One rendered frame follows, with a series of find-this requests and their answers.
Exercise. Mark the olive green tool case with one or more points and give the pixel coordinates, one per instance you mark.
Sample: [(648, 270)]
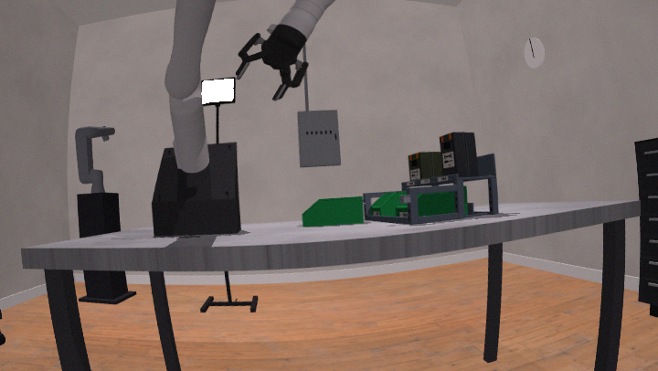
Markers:
[(425, 165)]

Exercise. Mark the green bin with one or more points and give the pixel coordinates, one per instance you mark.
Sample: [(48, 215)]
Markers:
[(334, 211), (385, 205), (434, 204)]

